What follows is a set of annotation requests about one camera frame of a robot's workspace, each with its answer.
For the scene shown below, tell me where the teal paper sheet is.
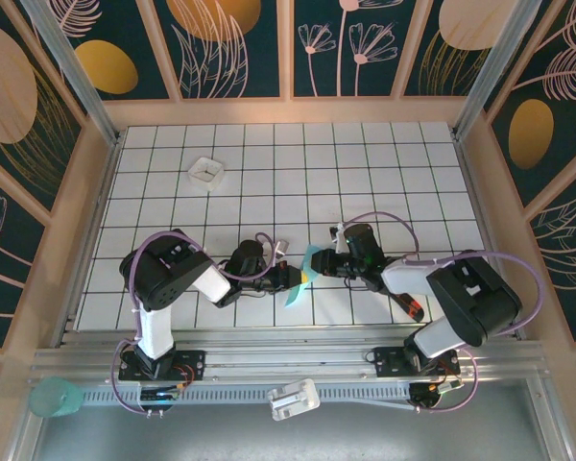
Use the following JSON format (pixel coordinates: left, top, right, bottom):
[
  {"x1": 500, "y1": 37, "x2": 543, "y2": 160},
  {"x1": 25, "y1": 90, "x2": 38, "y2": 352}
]
[{"x1": 282, "y1": 243, "x2": 321, "y2": 309}]

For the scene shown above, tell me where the small white square dish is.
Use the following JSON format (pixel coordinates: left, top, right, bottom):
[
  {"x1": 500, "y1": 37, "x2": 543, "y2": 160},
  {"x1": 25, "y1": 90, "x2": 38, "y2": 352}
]
[{"x1": 187, "y1": 157, "x2": 225, "y2": 194}]

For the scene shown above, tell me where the small black circuit board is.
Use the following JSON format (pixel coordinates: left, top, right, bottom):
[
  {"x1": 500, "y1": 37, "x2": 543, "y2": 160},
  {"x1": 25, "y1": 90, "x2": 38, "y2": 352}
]
[
  {"x1": 410, "y1": 381, "x2": 462, "y2": 407},
  {"x1": 138, "y1": 388, "x2": 183, "y2": 404}
]

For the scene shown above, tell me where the teal plastic cup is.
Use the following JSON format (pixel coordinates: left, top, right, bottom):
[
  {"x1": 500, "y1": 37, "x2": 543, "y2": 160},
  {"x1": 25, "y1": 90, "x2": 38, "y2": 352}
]
[{"x1": 28, "y1": 376, "x2": 85, "y2": 419}]

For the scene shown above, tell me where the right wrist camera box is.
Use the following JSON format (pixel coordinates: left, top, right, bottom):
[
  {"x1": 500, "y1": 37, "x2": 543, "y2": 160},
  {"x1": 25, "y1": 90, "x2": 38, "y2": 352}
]
[{"x1": 332, "y1": 224, "x2": 350, "y2": 255}]

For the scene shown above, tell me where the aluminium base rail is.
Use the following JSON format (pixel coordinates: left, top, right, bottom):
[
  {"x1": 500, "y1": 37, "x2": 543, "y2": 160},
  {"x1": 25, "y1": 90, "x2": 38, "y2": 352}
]
[{"x1": 28, "y1": 326, "x2": 548, "y2": 385}]

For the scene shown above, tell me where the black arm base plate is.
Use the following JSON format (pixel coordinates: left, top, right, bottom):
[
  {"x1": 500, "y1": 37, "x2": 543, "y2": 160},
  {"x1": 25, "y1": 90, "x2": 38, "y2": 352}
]
[
  {"x1": 118, "y1": 349, "x2": 207, "y2": 383},
  {"x1": 372, "y1": 346, "x2": 462, "y2": 380}
]

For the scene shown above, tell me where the white plastic bracket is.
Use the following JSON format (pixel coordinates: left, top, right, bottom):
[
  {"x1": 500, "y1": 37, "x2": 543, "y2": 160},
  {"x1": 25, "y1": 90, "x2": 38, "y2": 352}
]
[{"x1": 266, "y1": 377, "x2": 322, "y2": 423}]

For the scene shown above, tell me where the grey slotted cable tray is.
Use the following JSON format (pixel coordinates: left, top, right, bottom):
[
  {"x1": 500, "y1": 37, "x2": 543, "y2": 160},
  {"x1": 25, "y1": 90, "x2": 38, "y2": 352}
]
[{"x1": 81, "y1": 383, "x2": 414, "y2": 407}]

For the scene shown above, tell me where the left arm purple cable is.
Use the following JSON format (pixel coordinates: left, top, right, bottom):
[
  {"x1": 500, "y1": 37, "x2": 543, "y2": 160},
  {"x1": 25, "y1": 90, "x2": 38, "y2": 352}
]
[{"x1": 109, "y1": 229, "x2": 282, "y2": 415}]

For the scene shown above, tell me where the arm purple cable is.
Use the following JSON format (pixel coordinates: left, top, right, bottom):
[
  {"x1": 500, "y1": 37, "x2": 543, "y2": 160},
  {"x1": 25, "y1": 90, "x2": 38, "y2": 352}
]
[
  {"x1": 109, "y1": 229, "x2": 282, "y2": 415},
  {"x1": 328, "y1": 210, "x2": 543, "y2": 414}
]

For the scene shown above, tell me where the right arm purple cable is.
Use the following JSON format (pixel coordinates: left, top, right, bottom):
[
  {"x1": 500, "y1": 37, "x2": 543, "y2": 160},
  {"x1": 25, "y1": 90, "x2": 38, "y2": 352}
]
[{"x1": 328, "y1": 210, "x2": 543, "y2": 414}]

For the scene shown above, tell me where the aluminium frame post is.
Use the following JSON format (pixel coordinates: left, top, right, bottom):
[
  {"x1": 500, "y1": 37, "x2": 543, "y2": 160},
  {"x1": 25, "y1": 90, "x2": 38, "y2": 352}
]
[
  {"x1": 453, "y1": 0, "x2": 546, "y2": 140},
  {"x1": 21, "y1": 0, "x2": 121, "y2": 145}
]

